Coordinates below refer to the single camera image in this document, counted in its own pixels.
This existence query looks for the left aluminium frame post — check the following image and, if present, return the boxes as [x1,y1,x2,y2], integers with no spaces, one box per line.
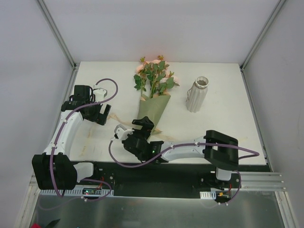
[36,0,77,69]

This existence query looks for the right aluminium frame post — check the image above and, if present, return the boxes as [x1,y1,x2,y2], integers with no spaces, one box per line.
[239,0,287,71]

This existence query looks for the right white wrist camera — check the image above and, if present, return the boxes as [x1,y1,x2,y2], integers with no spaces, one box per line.
[114,124,134,141]

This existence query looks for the right white cable duct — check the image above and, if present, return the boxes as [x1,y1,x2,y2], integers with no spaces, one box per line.
[199,191,231,200]

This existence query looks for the black object at bottom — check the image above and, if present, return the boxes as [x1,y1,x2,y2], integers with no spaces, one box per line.
[45,219,60,228]

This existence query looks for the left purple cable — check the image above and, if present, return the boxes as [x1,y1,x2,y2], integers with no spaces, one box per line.
[38,78,119,210]

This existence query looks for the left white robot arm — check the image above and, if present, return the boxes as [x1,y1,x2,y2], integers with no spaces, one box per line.
[32,85,111,190]

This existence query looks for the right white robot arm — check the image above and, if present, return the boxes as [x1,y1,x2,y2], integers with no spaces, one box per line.
[114,116,238,188]

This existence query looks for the cream ribbon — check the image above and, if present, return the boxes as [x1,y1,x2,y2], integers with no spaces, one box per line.
[71,113,177,163]

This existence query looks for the aluminium frame post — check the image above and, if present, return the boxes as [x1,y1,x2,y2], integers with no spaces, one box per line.
[239,0,287,71]
[36,0,77,69]

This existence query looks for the pink flowers with green leaves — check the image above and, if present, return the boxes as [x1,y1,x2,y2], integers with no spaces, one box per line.
[133,55,180,98]

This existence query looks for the white cable duct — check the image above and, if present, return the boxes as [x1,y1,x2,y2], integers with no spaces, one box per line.
[40,187,114,197]
[199,191,231,200]

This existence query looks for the red object at bottom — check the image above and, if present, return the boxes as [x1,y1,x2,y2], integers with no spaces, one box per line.
[30,223,41,228]

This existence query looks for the left white cable duct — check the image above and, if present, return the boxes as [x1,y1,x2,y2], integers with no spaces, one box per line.
[40,187,114,197]

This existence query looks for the aluminium front rail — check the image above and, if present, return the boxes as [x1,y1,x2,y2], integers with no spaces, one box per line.
[29,166,288,191]

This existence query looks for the white ribbed vase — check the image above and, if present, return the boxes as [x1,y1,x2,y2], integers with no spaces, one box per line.
[186,76,209,113]

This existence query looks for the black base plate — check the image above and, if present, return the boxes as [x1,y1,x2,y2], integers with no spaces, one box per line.
[80,162,270,202]

